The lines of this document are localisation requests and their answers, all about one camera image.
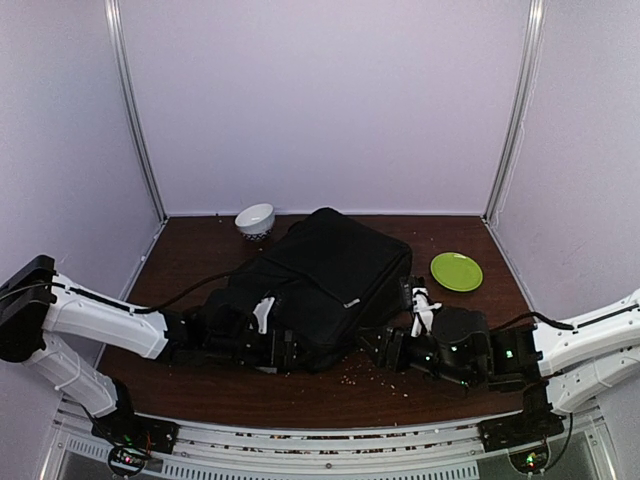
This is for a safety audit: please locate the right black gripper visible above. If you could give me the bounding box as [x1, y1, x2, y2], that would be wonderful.
[355, 325, 479, 390]

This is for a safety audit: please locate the black student backpack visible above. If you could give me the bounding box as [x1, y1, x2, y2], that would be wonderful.
[204, 208, 412, 372]

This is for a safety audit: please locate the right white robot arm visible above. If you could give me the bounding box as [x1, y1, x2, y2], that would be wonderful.
[357, 288, 639, 442]

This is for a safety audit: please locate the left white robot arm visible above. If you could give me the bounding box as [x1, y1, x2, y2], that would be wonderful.
[1, 255, 312, 444]

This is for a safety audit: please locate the green round plate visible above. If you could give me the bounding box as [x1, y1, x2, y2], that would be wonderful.
[430, 252, 484, 293]

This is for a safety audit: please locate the white patterned ceramic bowl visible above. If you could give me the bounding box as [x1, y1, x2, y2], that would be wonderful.
[234, 203, 275, 242]

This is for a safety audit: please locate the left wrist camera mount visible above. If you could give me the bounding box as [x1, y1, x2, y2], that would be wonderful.
[253, 297, 276, 335]

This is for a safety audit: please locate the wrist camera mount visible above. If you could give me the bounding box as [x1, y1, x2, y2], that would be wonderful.
[253, 297, 276, 335]
[400, 276, 443, 338]

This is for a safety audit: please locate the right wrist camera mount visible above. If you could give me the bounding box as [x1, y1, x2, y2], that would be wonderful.
[400, 276, 443, 338]

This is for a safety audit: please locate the front aluminium rail base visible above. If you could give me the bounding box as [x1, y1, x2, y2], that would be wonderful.
[36, 397, 622, 479]

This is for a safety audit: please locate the right aluminium frame post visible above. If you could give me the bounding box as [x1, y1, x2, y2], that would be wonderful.
[483, 0, 546, 225]

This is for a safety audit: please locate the aluminium frame post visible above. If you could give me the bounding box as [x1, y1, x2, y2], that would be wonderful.
[104, 0, 168, 223]
[483, 0, 546, 225]

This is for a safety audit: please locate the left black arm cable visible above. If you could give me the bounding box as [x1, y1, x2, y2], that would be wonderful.
[49, 269, 236, 316]

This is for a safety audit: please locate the left aluminium frame post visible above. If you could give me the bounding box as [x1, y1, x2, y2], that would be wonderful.
[104, 0, 168, 223]

